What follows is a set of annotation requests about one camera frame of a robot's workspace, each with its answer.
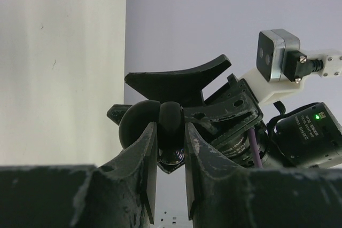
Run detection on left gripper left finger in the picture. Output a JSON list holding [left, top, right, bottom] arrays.
[[1, 123, 157, 227]]

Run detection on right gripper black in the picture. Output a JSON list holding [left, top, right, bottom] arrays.
[[107, 54, 263, 174]]

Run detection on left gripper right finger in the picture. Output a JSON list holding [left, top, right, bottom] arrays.
[[185, 123, 341, 227]]

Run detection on black charging case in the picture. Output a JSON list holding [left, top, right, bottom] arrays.
[[119, 100, 185, 166]]

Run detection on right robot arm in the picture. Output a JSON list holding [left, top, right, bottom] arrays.
[[107, 55, 341, 174]]

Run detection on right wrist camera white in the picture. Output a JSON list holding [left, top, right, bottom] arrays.
[[242, 29, 341, 106]]

